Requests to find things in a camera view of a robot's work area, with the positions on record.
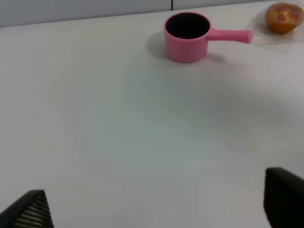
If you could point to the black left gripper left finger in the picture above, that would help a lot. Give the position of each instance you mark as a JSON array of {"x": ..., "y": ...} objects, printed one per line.
[{"x": 29, "y": 211}]

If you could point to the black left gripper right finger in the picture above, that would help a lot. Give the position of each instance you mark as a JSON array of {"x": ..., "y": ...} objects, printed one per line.
[{"x": 283, "y": 198}]

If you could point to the clear plastic muffin wrapper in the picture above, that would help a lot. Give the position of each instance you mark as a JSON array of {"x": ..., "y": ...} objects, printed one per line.
[{"x": 263, "y": 37}]

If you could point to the muffin with red toppings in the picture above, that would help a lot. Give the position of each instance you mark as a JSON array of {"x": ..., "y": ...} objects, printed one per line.
[{"x": 283, "y": 18}]

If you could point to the pink saucepan with handle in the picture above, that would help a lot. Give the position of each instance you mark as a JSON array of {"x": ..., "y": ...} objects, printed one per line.
[{"x": 187, "y": 35}]

